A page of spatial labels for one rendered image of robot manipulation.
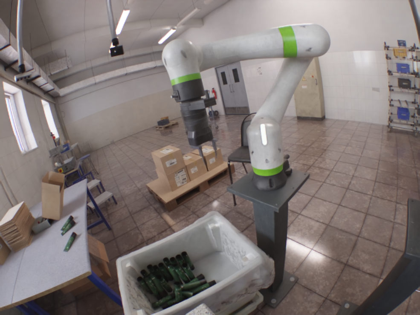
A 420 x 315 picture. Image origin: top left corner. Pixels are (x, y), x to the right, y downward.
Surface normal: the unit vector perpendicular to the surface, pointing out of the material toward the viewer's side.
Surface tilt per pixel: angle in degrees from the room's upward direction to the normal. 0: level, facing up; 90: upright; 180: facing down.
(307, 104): 90
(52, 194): 90
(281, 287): 0
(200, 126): 99
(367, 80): 90
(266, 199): 0
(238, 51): 113
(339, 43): 90
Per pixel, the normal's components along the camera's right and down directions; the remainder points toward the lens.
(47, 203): 0.59, 0.18
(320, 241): -0.22, -0.90
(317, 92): -0.79, 0.39
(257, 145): -0.59, 0.43
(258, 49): -0.20, 0.80
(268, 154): -0.11, 0.40
